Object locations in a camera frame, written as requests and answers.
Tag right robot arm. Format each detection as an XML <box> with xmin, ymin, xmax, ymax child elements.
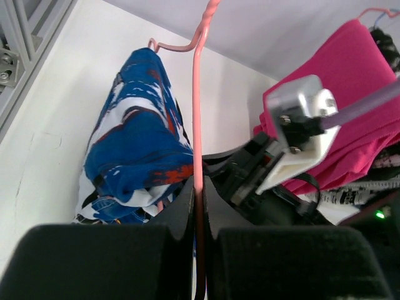
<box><xmin>204</xmin><ymin>132</ymin><xmax>399</xmax><ymax>248</ymax></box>

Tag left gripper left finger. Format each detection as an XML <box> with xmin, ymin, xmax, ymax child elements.
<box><xmin>1</xmin><ymin>179</ymin><xmax>194</xmax><ymax>299</ymax></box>

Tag left aluminium frame struts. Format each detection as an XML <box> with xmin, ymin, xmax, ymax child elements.
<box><xmin>1</xmin><ymin>1</ymin><xmax>76</xmax><ymax>139</ymax></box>

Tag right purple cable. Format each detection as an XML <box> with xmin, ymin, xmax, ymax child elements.
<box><xmin>318</xmin><ymin>79</ymin><xmax>400</xmax><ymax>131</ymax></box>

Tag pink trousers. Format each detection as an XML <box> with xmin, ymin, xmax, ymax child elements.
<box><xmin>263</xmin><ymin>19</ymin><xmax>399</xmax><ymax>190</ymax></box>

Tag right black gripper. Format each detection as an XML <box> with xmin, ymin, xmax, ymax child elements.
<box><xmin>203</xmin><ymin>132</ymin><xmax>330</xmax><ymax>226</ymax></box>

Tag blue white patterned trousers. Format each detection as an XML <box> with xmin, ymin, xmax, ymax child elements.
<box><xmin>74</xmin><ymin>48</ymin><xmax>193</xmax><ymax>224</ymax></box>

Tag white black print trousers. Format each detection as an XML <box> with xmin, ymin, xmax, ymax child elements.
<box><xmin>318</xmin><ymin>176</ymin><xmax>399</xmax><ymax>224</ymax></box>

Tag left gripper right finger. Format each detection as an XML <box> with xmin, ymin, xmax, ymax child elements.
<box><xmin>203</xmin><ymin>177</ymin><xmax>393</xmax><ymax>299</ymax></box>

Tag black white patterned trousers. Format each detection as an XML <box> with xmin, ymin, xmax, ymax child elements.
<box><xmin>371</xmin><ymin>27</ymin><xmax>399</xmax><ymax>169</ymax></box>

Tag pink hanger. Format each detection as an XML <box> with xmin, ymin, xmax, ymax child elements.
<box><xmin>357</xmin><ymin>7</ymin><xmax>400</xmax><ymax>21</ymax></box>
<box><xmin>147</xmin><ymin>0</ymin><xmax>221</xmax><ymax>299</ymax></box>

